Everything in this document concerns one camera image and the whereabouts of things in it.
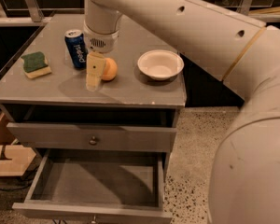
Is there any blue pepsi can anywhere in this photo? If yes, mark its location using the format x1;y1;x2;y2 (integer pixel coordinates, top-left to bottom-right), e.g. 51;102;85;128
64;29;88;69

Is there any grey drawer cabinet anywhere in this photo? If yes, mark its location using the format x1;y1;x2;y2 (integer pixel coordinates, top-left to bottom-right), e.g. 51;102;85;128
0;13;188;224

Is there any open grey middle drawer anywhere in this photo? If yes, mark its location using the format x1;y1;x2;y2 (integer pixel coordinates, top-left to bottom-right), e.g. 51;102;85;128
13;149;172;224

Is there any black floor cable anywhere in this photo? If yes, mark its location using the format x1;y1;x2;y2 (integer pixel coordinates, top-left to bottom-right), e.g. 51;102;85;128
0;168;38;192

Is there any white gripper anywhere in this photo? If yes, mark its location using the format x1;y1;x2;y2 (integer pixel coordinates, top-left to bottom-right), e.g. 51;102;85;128
83;22;119;91

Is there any light wooden furniture piece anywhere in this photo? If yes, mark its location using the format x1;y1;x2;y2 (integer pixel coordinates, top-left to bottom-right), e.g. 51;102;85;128
0;113;36;177

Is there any green yellow sponge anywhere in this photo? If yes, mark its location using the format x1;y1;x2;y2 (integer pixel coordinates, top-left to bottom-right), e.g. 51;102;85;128
21;51;51;79

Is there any dark background cabinet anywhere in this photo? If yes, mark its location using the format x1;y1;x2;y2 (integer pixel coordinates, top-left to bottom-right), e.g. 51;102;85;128
181;55;244;107

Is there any white paper bowl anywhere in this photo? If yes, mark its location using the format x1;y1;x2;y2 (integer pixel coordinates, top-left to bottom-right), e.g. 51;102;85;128
137;49;184;81

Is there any orange fruit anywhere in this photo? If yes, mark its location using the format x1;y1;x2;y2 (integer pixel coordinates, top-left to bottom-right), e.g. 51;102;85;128
102;58;118;81

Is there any grey top drawer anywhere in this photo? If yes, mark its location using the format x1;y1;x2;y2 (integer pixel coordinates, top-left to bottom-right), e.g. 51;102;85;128
7;122;176;152

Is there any metal window railing frame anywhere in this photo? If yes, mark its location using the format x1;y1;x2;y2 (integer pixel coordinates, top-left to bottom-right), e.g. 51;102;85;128
0;0;280;27

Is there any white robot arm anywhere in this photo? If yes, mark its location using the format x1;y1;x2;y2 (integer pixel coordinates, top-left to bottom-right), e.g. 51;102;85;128
91;0;280;224

